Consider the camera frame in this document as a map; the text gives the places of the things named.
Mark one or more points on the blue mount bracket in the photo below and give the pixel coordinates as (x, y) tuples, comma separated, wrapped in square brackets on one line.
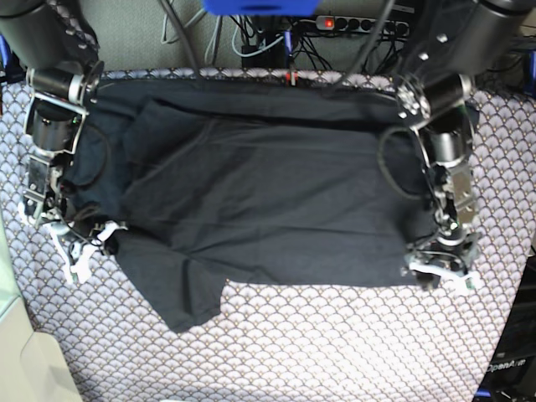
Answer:
[(261, 7)]

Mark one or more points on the red table clamp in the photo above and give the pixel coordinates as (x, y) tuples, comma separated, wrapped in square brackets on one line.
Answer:
[(291, 78)]

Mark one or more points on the blue clamp handle centre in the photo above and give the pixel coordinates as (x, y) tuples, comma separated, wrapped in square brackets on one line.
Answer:
[(288, 48)]

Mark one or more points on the black OpenArm case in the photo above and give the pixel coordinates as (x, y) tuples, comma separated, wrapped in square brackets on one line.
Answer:
[(510, 375)]

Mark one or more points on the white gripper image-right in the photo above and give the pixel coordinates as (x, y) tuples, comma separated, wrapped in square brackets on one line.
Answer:
[(429, 267)]

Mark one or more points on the blue clamp edge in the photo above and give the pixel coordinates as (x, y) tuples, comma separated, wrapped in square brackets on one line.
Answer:
[(5, 52), (529, 75)]

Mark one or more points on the black power strip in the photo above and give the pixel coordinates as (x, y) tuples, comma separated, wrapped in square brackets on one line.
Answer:
[(360, 25)]

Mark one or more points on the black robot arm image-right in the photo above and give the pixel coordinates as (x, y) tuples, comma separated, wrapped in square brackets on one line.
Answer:
[(453, 42)]

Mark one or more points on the black robot arm image-left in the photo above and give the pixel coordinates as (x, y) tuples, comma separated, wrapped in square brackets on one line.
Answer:
[(59, 52)]

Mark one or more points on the blue clamp right edge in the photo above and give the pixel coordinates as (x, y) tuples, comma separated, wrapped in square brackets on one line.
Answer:
[(529, 75)]

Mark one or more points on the fan-patterned table cloth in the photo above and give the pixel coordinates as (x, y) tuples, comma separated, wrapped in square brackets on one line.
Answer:
[(288, 343)]

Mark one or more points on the beige plastic bin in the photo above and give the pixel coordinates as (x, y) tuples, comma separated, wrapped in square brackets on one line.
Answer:
[(33, 367)]

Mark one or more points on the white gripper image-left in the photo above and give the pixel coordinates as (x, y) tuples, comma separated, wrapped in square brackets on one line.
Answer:
[(76, 250)]

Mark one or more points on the dark grey T-shirt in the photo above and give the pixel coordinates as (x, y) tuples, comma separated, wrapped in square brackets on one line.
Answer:
[(247, 183)]

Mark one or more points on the blue clamp left edge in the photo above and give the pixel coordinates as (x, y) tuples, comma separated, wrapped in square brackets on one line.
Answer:
[(5, 52)]

